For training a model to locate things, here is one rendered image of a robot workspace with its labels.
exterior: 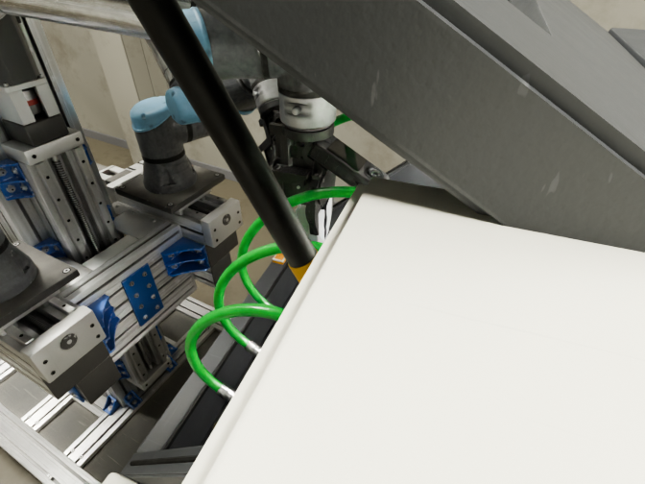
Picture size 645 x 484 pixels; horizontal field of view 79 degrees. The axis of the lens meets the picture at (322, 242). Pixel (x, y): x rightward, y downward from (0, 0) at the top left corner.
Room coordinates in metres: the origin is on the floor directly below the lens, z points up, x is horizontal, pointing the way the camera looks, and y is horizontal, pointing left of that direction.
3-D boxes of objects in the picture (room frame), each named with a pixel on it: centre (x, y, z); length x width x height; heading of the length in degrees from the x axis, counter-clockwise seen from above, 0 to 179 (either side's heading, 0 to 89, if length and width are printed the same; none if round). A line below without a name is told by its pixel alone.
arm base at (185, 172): (1.03, 0.45, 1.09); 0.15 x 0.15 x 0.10
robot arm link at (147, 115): (1.04, 0.45, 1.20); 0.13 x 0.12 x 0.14; 132
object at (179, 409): (0.58, 0.18, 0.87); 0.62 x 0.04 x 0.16; 160
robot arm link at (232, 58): (0.53, 0.12, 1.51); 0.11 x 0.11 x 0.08; 4
